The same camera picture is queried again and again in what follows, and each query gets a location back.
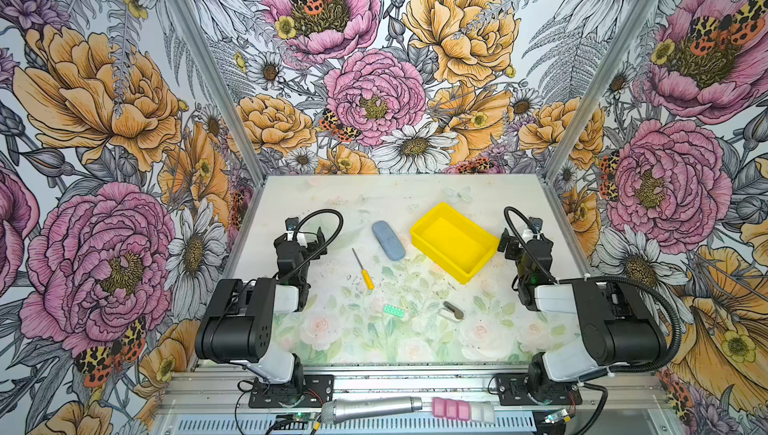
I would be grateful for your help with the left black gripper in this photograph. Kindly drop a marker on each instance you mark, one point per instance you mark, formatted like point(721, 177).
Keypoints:
point(313, 246)

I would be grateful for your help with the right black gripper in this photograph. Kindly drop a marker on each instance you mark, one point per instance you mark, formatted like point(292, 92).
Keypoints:
point(513, 244)

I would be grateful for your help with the yellow handled screwdriver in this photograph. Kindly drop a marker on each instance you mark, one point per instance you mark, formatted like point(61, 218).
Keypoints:
point(364, 273)

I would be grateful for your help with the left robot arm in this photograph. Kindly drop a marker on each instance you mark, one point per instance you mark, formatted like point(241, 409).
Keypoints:
point(236, 328)

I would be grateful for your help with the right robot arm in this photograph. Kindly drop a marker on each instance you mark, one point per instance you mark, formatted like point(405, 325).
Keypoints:
point(624, 326)

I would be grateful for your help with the yellow plastic bin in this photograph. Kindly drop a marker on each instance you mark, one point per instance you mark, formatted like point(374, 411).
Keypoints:
point(453, 242)

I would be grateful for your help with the blue glasses case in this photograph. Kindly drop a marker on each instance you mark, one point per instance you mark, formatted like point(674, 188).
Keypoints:
point(388, 240)

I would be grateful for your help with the grey metal clip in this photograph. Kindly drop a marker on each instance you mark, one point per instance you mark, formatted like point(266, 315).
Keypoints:
point(451, 312)

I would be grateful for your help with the green lego brick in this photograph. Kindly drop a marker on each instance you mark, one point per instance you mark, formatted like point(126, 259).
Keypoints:
point(394, 311)

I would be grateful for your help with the silver microphone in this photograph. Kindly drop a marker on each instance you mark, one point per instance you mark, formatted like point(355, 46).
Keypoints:
point(338, 411)

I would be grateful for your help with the pink white ribbed object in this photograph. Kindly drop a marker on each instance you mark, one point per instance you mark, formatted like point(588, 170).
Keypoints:
point(464, 411)

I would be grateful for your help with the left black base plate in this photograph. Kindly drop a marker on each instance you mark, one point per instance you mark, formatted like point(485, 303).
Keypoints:
point(313, 392)

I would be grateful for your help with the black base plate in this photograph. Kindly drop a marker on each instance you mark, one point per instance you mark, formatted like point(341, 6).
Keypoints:
point(313, 392)
point(516, 389)

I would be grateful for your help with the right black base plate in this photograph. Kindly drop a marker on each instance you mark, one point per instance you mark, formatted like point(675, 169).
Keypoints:
point(516, 389)

